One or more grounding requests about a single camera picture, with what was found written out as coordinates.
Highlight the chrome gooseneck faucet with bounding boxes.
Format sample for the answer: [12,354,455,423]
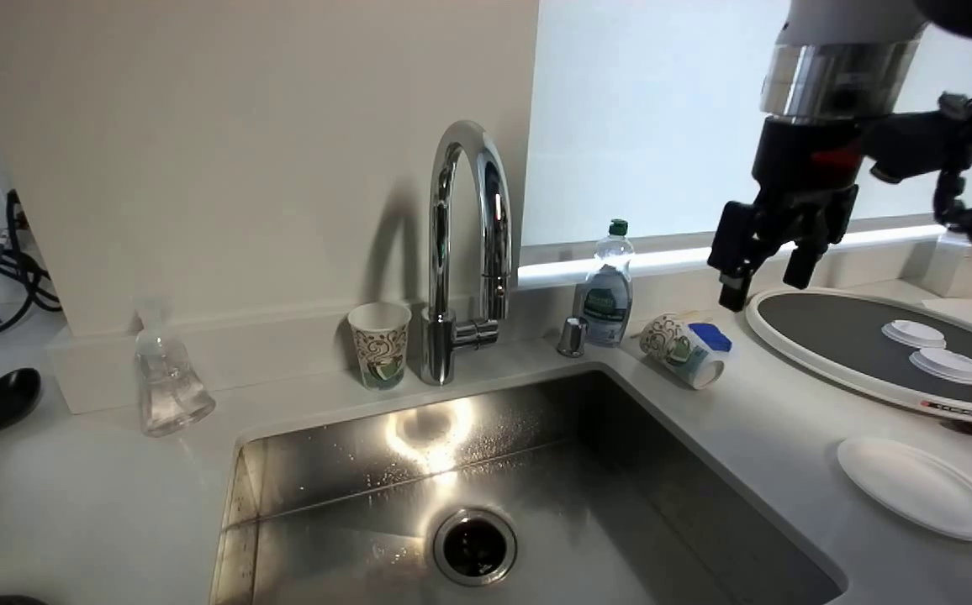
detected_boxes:
[407,119,518,391]

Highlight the window with white blind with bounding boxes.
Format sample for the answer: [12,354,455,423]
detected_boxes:
[520,0,972,253]

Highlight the small white plate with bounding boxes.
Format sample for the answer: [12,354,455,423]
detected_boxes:
[835,433,972,545]

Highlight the white box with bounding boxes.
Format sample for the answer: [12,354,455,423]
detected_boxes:
[898,228,972,300]

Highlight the white plastic cup lid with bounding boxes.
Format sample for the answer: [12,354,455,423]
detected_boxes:
[882,315,948,351]
[907,342,972,391]

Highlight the blue sponge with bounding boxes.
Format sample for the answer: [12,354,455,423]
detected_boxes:
[686,321,738,356]

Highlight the round black white-rimmed tray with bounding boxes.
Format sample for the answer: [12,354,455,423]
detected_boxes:
[742,288,972,433]

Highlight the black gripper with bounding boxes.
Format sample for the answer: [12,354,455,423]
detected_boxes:
[705,113,864,315]

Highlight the black wall cables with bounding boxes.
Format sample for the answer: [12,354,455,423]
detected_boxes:
[0,190,64,315]

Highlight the patterned paper cup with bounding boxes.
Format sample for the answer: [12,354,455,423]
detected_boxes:
[634,314,726,392]
[344,300,414,392]

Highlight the round sink drain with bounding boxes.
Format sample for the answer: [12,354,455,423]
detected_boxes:
[427,503,520,588]

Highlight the green-capped plastic water bottle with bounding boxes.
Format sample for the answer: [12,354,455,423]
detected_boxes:
[579,216,634,351]

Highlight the stainless steel sink basin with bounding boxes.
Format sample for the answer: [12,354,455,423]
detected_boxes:
[209,367,847,605]

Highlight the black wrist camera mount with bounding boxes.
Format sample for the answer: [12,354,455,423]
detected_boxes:
[864,74,972,194]

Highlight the small chrome shaker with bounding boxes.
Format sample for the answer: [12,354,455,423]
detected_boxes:
[554,315,590,360]

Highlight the clear glass flask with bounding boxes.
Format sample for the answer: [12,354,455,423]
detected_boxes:
[129,297,217,438]

